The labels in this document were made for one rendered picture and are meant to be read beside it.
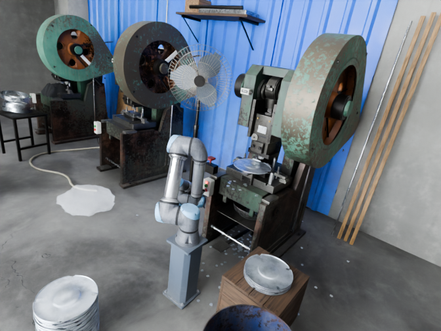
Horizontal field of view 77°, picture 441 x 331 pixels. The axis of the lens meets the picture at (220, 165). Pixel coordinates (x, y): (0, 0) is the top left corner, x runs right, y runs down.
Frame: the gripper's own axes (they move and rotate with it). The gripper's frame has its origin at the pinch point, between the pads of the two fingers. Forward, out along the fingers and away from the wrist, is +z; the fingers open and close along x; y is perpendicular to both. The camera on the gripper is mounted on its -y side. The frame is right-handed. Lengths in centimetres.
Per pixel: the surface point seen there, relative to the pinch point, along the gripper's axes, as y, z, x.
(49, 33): -83, -45, -279
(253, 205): -6.2, 10.8, 38.0
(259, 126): -60, -3, 22
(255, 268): 26, -13, 67
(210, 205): 9.5, 13.9, 2.5
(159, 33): -112, -25, -107
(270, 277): 26, -14, 78
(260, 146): -47, 1, 27
